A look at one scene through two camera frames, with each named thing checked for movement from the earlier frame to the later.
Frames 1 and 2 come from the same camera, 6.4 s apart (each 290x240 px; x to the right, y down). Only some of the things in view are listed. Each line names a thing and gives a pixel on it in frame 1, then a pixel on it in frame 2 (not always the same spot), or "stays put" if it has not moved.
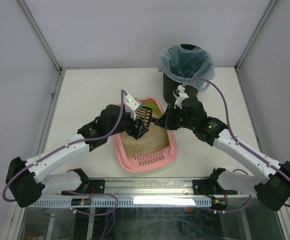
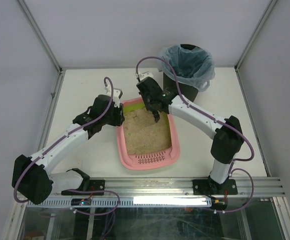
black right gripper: (172, 118) -> (153, 108)
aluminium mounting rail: (148, 188) stays put
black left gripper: (134, 125) -> (120, 114)
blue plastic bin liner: (184, 65) stays put
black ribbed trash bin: (170, 83) stays put
